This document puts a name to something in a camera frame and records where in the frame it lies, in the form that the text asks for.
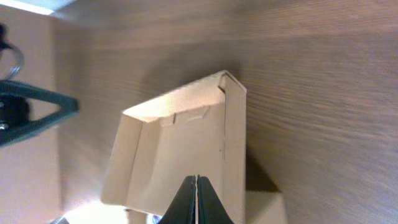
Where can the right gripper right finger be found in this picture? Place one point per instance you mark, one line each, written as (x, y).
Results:
(210, 208)

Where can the brown cardboard box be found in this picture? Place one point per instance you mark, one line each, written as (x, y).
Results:
(198, 128)

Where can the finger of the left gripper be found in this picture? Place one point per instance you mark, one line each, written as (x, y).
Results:
(16, 124)

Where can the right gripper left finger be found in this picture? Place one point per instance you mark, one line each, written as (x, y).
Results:
(182, 208)

